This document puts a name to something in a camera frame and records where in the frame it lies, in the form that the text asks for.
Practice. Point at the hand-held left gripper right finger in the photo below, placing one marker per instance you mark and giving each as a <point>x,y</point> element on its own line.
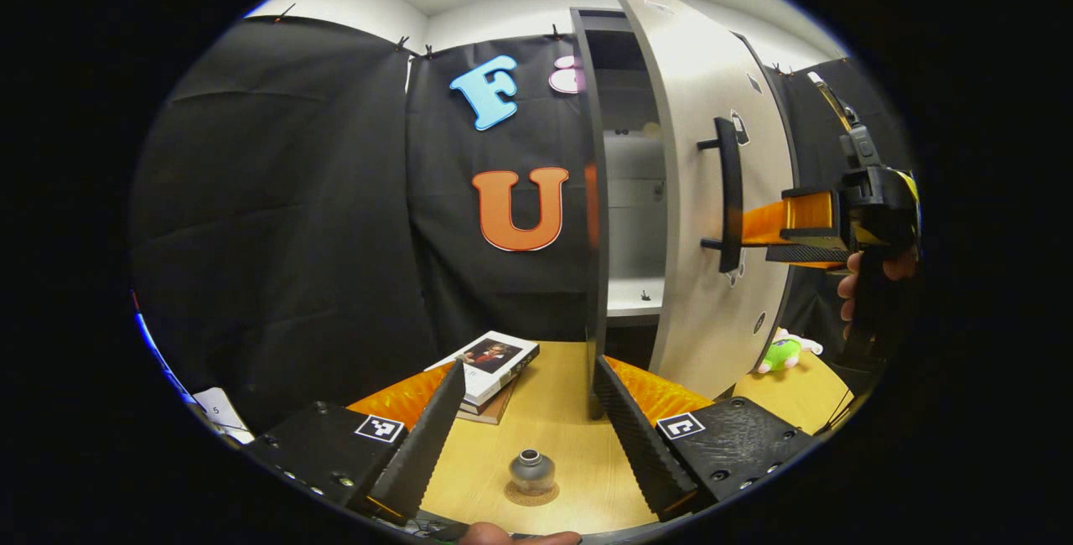
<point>645,453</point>

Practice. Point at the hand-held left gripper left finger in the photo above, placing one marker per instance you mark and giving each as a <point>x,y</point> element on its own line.
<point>419,448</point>

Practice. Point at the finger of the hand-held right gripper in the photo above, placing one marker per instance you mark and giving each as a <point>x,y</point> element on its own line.
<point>805,253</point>
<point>809,211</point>

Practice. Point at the round cork coaster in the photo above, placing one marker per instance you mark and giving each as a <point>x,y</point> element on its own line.
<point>513,496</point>

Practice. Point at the silver bottle with colourful label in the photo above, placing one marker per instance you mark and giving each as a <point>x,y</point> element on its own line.
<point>531,471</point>

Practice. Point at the grey cabinet door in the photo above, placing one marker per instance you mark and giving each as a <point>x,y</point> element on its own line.
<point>683,319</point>

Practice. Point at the white cabinet shelf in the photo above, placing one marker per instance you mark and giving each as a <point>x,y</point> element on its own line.
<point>633,298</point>

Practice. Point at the dark grey cabinet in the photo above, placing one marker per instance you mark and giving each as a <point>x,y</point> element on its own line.
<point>597,193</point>

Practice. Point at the thin white book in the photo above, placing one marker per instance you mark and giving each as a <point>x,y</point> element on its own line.
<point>482,405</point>

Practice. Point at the brown book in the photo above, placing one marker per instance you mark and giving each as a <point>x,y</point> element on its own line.
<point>490,417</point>

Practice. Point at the green and white plush toy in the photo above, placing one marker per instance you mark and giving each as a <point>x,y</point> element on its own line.
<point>784,354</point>

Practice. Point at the white portrait cover book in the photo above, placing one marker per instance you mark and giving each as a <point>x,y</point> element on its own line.
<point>495,360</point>

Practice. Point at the white paper sheet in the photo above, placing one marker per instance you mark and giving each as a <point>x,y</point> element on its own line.
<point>218,411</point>

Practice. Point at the black backdrop cloth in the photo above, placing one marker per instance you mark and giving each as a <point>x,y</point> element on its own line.
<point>293,235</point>

